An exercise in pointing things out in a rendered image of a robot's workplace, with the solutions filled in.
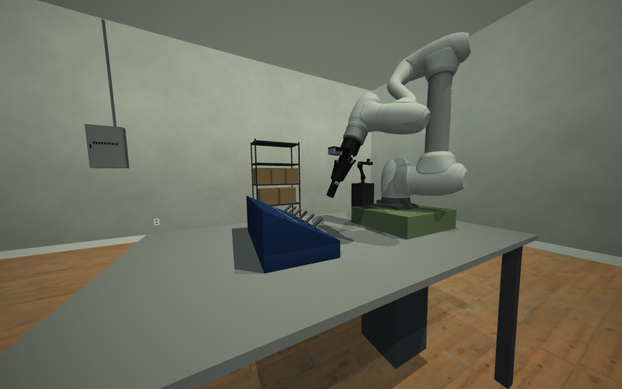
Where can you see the blue switch panel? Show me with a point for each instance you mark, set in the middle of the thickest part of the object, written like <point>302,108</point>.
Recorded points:
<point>283,241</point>

